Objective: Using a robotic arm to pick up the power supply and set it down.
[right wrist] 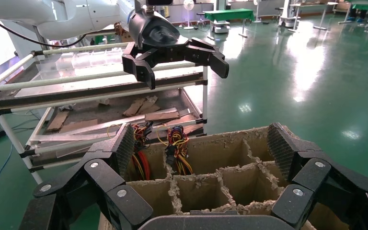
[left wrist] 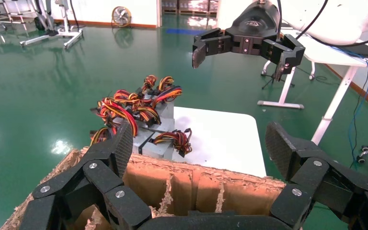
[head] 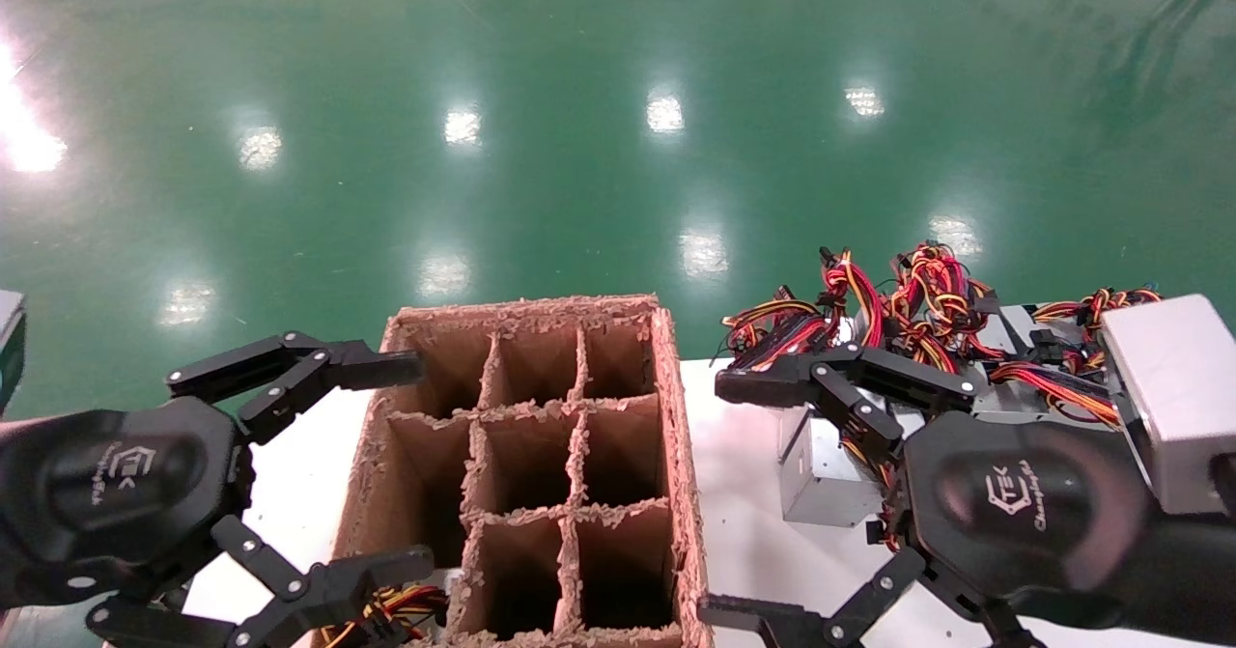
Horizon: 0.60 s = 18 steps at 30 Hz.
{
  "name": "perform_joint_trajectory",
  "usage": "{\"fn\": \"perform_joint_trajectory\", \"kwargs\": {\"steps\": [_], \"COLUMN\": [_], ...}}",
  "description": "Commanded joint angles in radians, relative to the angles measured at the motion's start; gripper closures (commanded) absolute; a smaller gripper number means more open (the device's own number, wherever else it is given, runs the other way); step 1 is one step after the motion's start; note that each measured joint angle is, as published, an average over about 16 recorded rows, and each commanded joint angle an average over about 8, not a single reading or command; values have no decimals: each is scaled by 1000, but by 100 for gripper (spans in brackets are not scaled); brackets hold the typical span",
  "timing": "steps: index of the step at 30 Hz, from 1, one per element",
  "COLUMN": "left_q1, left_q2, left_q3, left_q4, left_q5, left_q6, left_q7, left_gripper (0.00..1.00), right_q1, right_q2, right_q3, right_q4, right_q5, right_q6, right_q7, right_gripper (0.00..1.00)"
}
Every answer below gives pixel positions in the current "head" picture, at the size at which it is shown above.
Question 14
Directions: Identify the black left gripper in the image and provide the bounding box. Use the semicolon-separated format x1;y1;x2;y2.
0;397;435;648

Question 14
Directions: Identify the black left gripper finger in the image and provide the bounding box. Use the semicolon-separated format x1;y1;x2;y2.
166;331;426;441

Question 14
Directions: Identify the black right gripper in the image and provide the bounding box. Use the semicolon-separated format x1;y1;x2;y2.
893;411;1155;620

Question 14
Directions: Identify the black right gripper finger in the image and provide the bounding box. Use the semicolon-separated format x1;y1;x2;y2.
715;344;978;465
697;547;1044;648

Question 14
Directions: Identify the cardboard box with dividers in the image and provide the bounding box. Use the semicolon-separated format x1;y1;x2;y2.
314;294;714;648

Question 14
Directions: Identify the grey power supply, large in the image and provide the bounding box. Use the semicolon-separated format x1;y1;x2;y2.
1101;294;1236;516

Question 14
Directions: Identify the grey box with dark side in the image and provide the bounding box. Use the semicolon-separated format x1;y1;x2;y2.
0;289;27;415

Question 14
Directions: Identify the red yellow wire bundle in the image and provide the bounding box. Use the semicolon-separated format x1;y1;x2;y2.
323;585;450;648

